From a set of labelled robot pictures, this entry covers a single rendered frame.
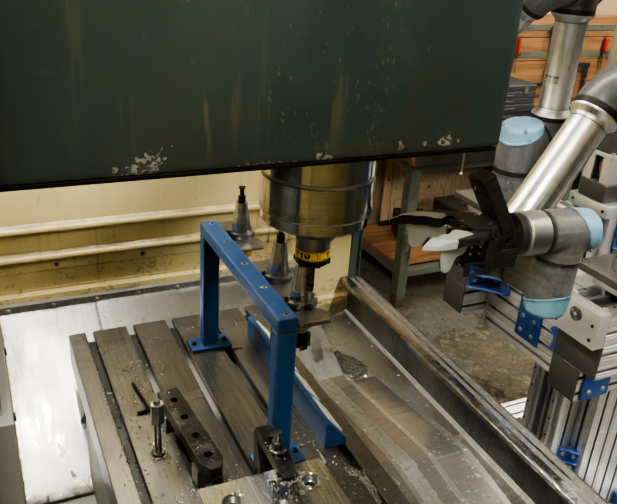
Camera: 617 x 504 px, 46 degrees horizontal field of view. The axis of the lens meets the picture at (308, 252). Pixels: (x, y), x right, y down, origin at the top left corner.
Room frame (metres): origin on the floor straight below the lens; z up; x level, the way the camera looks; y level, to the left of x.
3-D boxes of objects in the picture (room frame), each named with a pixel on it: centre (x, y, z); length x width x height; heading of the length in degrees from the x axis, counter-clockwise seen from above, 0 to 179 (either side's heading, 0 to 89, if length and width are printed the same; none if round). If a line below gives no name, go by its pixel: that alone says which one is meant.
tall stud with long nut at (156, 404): (1.11, 0.26, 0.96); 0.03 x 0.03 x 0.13
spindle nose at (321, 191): (0.95, -0.01, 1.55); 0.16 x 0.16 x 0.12
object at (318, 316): (1.14, -0.02, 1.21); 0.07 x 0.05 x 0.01; 116
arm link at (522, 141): (1.99, -0.57, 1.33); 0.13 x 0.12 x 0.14; 131
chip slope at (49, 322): (1.54, 0.28, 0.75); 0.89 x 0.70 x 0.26; 116
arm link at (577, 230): (1.13, -0.43, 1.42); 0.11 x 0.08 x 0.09; 113
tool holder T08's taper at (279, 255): (1.29, 0.06, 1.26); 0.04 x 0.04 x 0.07
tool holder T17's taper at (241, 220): (1.49, 0.15, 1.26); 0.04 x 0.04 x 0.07
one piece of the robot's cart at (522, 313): (1.73, -0.61, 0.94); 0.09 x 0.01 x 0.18; 27
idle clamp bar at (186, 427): (1.12, 0.20, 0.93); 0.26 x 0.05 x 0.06; 31
